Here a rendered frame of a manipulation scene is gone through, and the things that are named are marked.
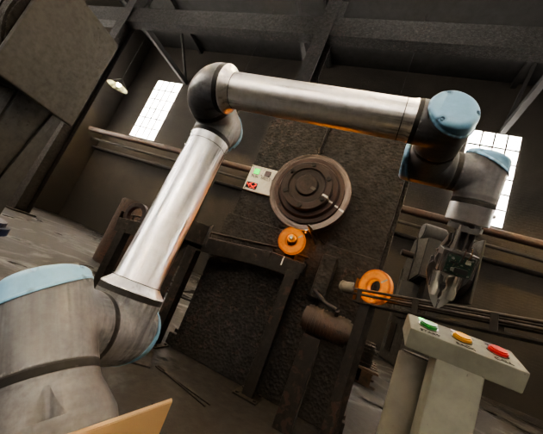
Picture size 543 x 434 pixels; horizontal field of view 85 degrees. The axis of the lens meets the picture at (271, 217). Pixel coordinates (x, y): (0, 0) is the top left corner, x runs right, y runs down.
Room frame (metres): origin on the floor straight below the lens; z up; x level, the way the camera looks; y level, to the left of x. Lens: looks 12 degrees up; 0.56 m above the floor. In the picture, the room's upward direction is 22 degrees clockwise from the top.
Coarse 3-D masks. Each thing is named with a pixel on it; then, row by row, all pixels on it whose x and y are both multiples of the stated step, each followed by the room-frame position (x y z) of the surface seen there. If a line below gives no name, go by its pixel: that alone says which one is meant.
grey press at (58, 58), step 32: (0, 0) 2.16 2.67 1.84; (32, 0) 2.11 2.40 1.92; (64, 0) 2.27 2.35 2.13; (0, 32) 2.12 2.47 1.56; (32, 32) 2.21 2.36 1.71; (64, 32) 2.40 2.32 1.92; (96, 32) 2.62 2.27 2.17; (0, 64) 2.15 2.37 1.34; (32, 64) 2.33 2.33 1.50; (64, 64) 2.53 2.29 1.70; (96, 64) 2.78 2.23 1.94; (0, 96) 2.59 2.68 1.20; (32, 96) 2.46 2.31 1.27; (64, 96) 2.68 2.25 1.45; (0, 128) 2.61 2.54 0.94; (32, 128) 2.84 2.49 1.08; (32, 160) 2.99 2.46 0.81; (0, 192) 2.89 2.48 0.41
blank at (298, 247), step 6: (288, 228) 1.64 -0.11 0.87; (294, 228) 1.63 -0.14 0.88; (282, 234) 1.65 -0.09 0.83; (288, 234) 1.64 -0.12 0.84; (294, 234) 1.63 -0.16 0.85; (300, 234) 1.62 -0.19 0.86; (282, 240) 1.65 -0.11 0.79; (300, 240) 1.61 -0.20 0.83; (282, 246) 1.64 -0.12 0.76; (288, 246) 1.63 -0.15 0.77; (294, 246) 1.62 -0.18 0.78; (300, 246) 1.61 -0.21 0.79; (288, 252) 1.63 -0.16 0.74; (294, 252) 1.61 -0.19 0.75
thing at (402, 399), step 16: (400, 352) 0.89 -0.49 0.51; (400, 368) 0.87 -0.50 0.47; (416, 368) 0.83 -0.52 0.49; (400, 384) 0.86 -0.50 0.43; (416, 384) 0.83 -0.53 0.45; (400, 400) 0.85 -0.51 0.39; (416, 400) 0.83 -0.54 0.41; (384, 416) 0.88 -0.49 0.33; (400, 416) 0.84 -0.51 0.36; (384, 432) 0.86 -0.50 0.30; (400, 432) 0.83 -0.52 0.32
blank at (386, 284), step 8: (368, 272) 1.33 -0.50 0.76; (376, 272) 1.30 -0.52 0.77; (384, 272) 1.27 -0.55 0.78; (360, 280) 1.35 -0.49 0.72; (368, 280) 1.32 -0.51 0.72; (376, 280) 1.31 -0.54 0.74; (384, 280) 1.25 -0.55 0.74; (368, 288) 1.32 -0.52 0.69; (384, 288) 1.25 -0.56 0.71; (392, 288) 1.24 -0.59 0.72; (384, 296) 1.24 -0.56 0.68
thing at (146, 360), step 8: (192, 224) 1.66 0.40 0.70; (200, 224) 1.67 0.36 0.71; (192, 232) 1.66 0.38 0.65; (200, 232) 1.67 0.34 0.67; (208, 232) 1.61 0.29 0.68; (184, 240) 1.53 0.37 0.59; (192, 240) 1.66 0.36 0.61; (200, 240) 1.67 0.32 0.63; (184, 248) 1.53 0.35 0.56; (200, 248) 1.68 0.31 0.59; (176, 256) 1.53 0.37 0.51; (176, 264) 1.53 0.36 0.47; (168, 272) 1.53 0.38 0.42; (168, 280) 1.53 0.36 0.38; (160, 288) 1.53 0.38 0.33; (152, 352) 1.66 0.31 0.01; (144, 360) 1.53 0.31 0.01
